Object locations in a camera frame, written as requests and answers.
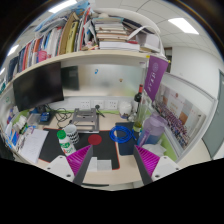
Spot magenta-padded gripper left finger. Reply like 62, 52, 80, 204
44, 144, 95, 186

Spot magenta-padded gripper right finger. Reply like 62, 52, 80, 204
133, 144, 182, 186

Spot white drink bottle green cap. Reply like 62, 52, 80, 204
56, 129, 77, 158

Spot purple translucent water jug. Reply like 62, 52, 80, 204
137, 113, 168, 148

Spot crumpled white tissue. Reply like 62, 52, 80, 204
143, 143, 168, 158

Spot white paper sheet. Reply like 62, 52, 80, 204
96, 159, 113, 172
87, 156, 98, 173

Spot black white checkered mug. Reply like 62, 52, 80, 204
63, 123, 81, 145

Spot white open notebook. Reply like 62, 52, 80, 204
18, 128, 50, 164

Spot dark blue mouse pad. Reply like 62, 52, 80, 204
114, 121, 141, 157

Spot flat round red coaster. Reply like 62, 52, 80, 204
87, 133, 103, 146

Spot black red-edged desk mat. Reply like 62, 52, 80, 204
38, 128, 136, 171

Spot glass vase green stems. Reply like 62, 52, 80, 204
133, 103, 149, 133

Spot small blue device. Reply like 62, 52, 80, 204
39, 111, 51, 123

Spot clear plastic box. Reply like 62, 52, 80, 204
26, 113, 41, 126

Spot silver laptop stand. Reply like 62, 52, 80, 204
69, 107, 101, 134

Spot group photo poster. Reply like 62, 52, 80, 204
154, 83, 204, 149

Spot white round jar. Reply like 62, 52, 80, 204
118, 100, 133, 120

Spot dark wine bottle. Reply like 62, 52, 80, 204
133, 83, 144, 114

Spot black computer monitor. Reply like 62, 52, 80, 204
12, 61, 65, 113

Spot purple hanging pennant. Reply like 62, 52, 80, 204
143, 55, 170, 102

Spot shelf with books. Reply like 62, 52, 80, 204
4, 1, 166, 84

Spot tangled black cables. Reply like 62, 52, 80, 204
53, 107, 73, 129

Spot coiled blue cable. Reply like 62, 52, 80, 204
109, 124, 137, 145

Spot white wall socket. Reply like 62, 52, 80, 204
93, 99, 105, 110
79, 99, 92, 110
107, 99, 119, 110

